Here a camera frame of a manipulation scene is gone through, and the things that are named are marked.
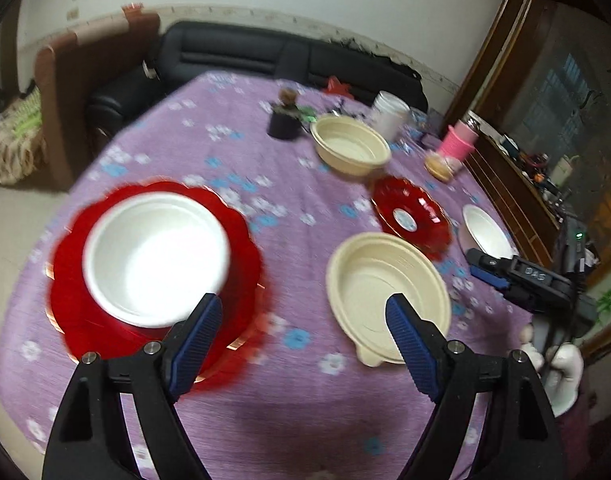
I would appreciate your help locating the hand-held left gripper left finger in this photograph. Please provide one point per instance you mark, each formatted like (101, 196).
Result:
(195, 345)

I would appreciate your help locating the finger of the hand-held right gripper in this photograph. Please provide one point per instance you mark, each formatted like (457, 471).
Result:
(493, 278)
(490, 261)

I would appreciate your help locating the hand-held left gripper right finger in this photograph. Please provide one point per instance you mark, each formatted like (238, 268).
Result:
(410, 345)

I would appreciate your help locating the white bowl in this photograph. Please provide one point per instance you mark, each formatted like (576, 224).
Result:
(485, 232)
(155, 255)

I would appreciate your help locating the cream plastic bowl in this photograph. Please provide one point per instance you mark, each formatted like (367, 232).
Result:
(380, 285)
(350, 145)

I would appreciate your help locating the small red plate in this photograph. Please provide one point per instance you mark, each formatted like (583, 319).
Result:
(410, 215)

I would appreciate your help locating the large red plate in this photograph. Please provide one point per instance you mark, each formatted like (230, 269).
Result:
(68, 270)

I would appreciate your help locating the person's right hand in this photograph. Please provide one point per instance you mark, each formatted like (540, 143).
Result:
(568, 375)

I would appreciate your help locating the wooden sideboard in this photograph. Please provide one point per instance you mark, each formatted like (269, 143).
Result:
(510, 185)

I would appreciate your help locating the bagged bun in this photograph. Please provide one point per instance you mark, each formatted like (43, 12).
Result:
(440, 166)

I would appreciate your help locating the white kettle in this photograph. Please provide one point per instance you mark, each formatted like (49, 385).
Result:
(563, 171)

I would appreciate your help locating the purple floral tablecloth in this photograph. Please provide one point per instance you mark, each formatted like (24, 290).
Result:
(295, 410)

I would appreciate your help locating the pink sleeved bottle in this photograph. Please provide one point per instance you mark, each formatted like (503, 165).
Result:
(458, 142)

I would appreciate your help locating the white plastic jar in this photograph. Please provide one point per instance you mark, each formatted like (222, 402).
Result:
(388, 115)

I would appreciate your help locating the dark purple cup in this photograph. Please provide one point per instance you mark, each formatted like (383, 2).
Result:
(283, 122)

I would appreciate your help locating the brown wooden spool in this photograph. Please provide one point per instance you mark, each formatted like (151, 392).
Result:
(288, 96)

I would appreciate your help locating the brown armchair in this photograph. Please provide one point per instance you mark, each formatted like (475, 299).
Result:
(65, 110)

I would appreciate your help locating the leaf print blanket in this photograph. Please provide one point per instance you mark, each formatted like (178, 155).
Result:
(10, 145)

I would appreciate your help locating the black leather sofa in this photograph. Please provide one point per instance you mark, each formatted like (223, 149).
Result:
(225, 52)

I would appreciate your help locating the red dish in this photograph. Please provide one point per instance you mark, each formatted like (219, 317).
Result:
(133, 8)

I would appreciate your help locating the wall switch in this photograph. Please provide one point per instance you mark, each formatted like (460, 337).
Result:
(72, 13)

